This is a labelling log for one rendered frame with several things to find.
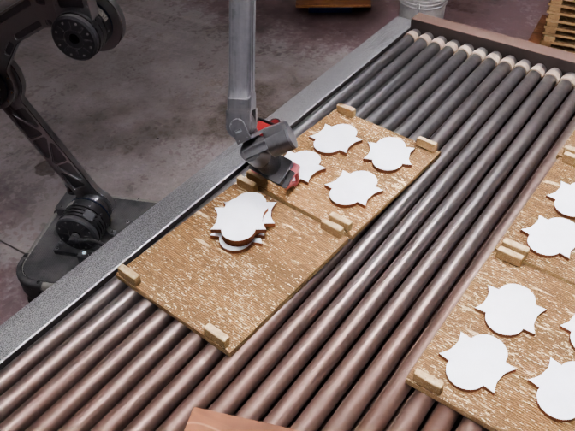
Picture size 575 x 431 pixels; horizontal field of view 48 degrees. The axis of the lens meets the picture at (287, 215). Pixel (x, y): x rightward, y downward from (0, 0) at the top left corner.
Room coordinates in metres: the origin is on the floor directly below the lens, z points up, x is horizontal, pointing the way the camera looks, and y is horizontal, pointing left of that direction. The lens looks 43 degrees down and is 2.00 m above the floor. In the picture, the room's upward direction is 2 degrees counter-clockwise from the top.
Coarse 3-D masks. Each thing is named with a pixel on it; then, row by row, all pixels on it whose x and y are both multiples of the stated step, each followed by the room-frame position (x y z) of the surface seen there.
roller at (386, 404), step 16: (560, 144) 1.41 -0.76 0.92; (544, 160) 1.35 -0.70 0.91; (544, 176) 1.28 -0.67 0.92; (528, 192) 1.21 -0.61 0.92; (512, 208) 1.16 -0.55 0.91; (496, 240) 1.05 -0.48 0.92; (480, 256) 1.01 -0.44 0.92; (464, 288) 0.91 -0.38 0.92; (448, 304) 0.87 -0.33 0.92; (432, 320) 0.83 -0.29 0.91; (432, 336) 0.79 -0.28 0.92; (416, 352) 0.75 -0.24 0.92; (400, 368) 0.72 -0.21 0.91; (400, 384) 0.68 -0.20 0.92; (384, 400) 0.65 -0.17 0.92; (400, 400) 0.65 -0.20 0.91; (368, 416) 0.62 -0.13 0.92; (384, 416) 0.61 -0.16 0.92
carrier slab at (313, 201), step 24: (336, 120) 1.55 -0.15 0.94; (360, 120) 1.54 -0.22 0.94; (312, 144) 1.44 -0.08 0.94; (360, 144) 1.43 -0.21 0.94; (408, 144) 1.42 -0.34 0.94; (336, 168) 1.32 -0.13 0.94; (360, 168) 1.32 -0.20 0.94; (408, 168) 1.31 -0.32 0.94; (264, 192) 1.25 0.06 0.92; (288, 192) 1.23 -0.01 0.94; (312, 192) 1.23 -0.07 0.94; (384, 192) 1.22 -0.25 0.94; (312, 216) 1.15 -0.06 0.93; (360, 216) 1.13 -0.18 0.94
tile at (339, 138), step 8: (328, 128) 1.49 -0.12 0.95; (336, 128) 1.49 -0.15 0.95; (344, 128) 1.49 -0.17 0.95; (352, 128) 1.48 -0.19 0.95; (312, 136) 1.46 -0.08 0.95; (320, 136) 1.45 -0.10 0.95; (328, 136) 1.45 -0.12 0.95; (336, 136) 1.45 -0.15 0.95; (344, 136) 1.45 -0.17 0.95; (352, 136) 1.45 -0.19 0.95; (320, 144) 1.42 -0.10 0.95; (328, 144) 1.42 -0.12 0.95; (336, 144) 1.42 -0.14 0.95; (344, 144) 1.41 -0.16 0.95; (352, 144) 1.41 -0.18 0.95; (320, 152) 1.39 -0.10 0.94; (328, 152) 1.38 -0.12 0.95; (336, 152) 1.39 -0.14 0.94; (344, 152) 1.38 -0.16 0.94
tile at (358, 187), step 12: (336, 180) 1.26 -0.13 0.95; (348, 180) 1.26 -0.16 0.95; (360, 180) 1.26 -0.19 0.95; (372, 180) 1.25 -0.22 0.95; (336, 192) 1.21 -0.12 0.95; (348, 192) 1.21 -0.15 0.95; (360, 192) 1.21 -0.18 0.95; (372, 192) 1.21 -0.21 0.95; (336, 204) 1.18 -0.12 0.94; (348, 204) 1.17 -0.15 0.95; (360, 204) 1.17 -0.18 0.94
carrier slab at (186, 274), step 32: (224, 192) 1.25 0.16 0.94; (192, 224) 1.13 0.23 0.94; (288, 224) 1.12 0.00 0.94; (320, 224) 1.11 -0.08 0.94; (160, 256) 1.03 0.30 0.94; (192, 256) 1.03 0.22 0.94; (224, 256) 1.02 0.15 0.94; (256, 256) 1.02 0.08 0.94; (288, 256) 1.01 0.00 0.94; (320, 256) 1.01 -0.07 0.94; (160, 288) 0.93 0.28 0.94; (192, 288) 0.93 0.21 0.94; (224, 288) 0.93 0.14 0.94; (256, 288) 0.92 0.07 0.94; (288, 288) 0.92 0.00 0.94; (192, 320) 0.84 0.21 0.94; (224, 320) 0.84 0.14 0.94; (256, 320) 0.83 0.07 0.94; (224, 352) 0.77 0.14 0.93
